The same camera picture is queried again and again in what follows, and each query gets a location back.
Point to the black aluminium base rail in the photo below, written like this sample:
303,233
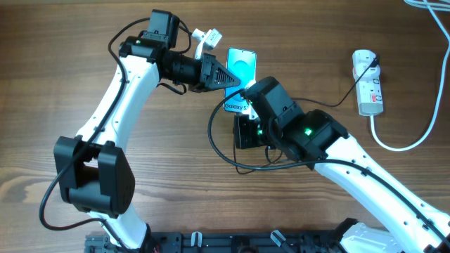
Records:
176,242

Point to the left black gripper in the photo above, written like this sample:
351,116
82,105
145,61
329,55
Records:
209,67

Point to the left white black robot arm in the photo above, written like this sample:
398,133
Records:
93,173

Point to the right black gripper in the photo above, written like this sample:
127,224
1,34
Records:
245,139

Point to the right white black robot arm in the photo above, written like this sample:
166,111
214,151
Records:
317,140

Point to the white power strip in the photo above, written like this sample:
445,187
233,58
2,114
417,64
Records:
366,71

